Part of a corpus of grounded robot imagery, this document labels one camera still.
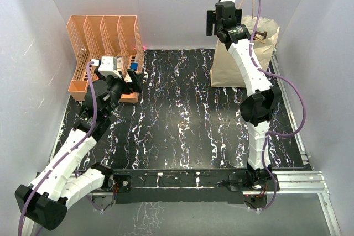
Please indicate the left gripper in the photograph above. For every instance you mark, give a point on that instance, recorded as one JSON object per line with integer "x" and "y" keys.
{"x": 135, "y": 85}

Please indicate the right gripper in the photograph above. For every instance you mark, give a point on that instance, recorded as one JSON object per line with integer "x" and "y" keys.
{"x": 211, "y": 20}

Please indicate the brown paper bag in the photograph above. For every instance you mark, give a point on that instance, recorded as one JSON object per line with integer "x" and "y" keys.
{"x": 225, "y": 72}

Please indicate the brown Kettle chips bag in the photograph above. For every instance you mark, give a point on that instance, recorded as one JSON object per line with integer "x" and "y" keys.
{"x": 260, "y": 36}

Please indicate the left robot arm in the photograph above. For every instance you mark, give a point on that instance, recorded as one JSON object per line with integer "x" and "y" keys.
{"x": 49, "y": 196}

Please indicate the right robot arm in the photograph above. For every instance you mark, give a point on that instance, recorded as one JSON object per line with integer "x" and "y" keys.
{"x": 257, "y": 109}

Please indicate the blue stamp block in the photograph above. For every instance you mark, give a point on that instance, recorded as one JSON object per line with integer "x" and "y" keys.
{"x": 134, "y": 66}

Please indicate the orange plastic file organizer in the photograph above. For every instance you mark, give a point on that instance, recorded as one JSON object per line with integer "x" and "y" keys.
{"x": 94, "y": 36}

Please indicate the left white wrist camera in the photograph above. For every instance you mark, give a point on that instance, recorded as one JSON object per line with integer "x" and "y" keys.
{"x": 108, "y": 63}

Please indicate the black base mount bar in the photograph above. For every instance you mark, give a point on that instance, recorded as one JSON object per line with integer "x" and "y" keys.
{"x": 193, "y": 185}

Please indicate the aluminium frame rail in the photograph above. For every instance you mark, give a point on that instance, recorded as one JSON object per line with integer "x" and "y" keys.
{"x": 180, "y": 122}

